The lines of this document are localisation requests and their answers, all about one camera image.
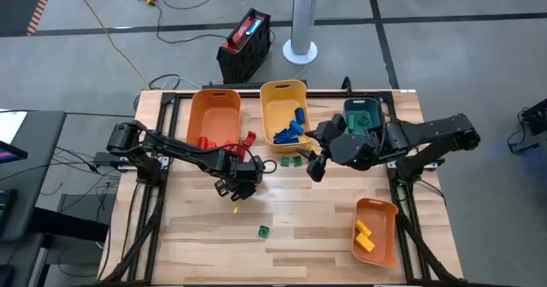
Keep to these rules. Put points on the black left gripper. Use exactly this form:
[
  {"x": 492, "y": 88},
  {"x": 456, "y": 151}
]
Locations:
[{"x": 243, "y": 173}]

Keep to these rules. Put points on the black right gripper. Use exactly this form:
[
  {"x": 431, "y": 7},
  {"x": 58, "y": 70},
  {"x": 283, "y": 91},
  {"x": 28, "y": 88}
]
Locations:
[{"x": 350, "y": 148}]

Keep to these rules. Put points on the green square toy brick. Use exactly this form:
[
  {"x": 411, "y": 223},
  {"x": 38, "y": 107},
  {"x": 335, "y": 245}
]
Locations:
[
  {"x": 364, "y": 120},
  {"x": 285, "y": 161},
  {"x": 297, "y": 161},
  {"x": 263, "y": 231}
]

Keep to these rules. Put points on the red toy block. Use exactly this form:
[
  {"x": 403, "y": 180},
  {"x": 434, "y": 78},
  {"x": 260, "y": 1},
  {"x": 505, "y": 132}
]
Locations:
[
  {"x": 202, "y": 142},
  {"x": 227, "y": 144},
  {"x": 212, "y": 144},
  {"x": 241, "y": 152}
]

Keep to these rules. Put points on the long green toy brick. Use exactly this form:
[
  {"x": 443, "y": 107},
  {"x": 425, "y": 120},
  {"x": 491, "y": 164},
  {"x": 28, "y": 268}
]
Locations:
[{"x": 350, "y": 122}]

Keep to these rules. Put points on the red arch block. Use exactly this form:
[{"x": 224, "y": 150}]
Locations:
[{"x": 250, "y": 136}]

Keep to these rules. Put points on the yellow plastic bin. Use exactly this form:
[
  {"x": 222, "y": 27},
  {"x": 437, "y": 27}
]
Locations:
[{"x": 278, "y": 107}]

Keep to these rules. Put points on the large orange plastic bin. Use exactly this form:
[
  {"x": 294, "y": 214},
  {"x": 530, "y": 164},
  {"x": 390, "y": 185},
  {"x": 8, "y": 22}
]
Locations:
[{"x": 213, "y": 116}]

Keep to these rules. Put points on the yellow toy block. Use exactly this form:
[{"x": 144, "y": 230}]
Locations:
[{"x": 365, "y": 243}]

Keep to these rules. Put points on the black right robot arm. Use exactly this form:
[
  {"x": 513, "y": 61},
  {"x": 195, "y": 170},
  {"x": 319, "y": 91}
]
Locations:
[{"x": 427, "y": 129}]

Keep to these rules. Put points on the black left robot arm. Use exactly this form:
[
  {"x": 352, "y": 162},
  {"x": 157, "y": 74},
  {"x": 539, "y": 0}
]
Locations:
[{"x": 179, "y": 150}]

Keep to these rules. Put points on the teal plastic bin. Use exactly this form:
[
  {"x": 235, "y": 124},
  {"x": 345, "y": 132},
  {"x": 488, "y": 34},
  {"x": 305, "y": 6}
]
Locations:
[{"x": 363, "y": 105}]

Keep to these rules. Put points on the small orange plastic bin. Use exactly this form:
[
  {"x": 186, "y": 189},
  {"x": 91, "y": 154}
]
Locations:
[{"x": 382, "y": 236}]

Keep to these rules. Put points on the black and red battery box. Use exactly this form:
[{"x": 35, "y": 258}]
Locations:
[{"x": 252, "y": 60}]

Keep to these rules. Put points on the black power adapter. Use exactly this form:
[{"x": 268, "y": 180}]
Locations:
[{"x": 102, "y": 159}]

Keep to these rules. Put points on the red power unit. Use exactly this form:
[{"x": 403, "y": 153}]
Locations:
[{"x": 241, "y": 37}]

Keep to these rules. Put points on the white tower fan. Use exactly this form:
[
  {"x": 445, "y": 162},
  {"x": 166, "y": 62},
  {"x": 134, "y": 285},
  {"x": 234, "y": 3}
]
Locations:
[{"x": 304, "y": 13}]

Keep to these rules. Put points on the black desk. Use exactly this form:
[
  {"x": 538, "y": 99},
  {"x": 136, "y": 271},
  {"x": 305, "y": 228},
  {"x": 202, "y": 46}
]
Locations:
[{"x": 38, "y": 150}]

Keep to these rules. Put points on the tablet screen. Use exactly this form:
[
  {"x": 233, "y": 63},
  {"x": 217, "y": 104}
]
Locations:
[{"x": 10, "y": 154}]

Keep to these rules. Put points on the black screen device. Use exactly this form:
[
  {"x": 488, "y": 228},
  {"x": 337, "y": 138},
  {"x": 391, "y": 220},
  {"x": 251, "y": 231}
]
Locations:
[{"x": 6, "y": 210}]

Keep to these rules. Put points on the white paper sheet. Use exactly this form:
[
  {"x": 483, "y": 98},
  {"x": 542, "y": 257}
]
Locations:
[{"x": 8, "y": 127}]

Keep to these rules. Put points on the hazard striped floor mat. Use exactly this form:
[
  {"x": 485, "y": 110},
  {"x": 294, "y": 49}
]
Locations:
[{"x": 17, "y": 1}]

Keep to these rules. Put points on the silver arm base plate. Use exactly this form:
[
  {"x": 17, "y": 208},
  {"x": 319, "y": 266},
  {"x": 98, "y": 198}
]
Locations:
[
  {"x": 125, "y": 167},
  {"x": 391, "y": 164}
]

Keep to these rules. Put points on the black mount post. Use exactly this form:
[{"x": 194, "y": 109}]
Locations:
[{"x": 347, "y": 86}]

